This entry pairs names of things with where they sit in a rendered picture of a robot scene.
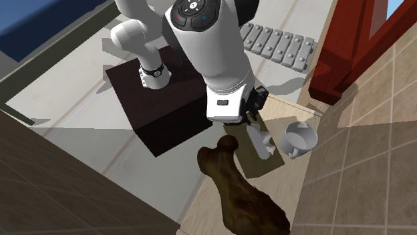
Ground grey xylophone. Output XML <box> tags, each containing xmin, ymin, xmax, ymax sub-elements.
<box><xmin>239</xmin><ymin>21</ymin><xmax>319</xmax><ymax>74</ymax></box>

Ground white mug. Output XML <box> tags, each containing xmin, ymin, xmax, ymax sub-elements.
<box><xmin>279</xmin><ymin>121</ymin><xmax>319</xmax><ymax>160</ymax></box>

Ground brown bone-shaped figure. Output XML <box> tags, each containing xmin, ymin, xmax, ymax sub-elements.
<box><xmin>197</xmin><ymin>134</ymin><xmax>292</xmax><ymax>235</ymax></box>

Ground dark robot stand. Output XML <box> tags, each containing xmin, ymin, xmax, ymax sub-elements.
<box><xmin>104</xmin><ymin>45</ymin><xmax>217</xmax><ymax>158</ymax></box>

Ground red wooden frame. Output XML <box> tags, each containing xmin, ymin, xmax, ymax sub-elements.
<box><xmin>307</xmin><ymin>0</ymin><xmax>417</xmax><ymax>107</ymax></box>

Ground blue panel in dark frame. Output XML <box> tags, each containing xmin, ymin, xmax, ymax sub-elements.
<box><xmin>0</xmin><ymin>0</ymin><xmax>122</xmax><ymax>126</ymax></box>

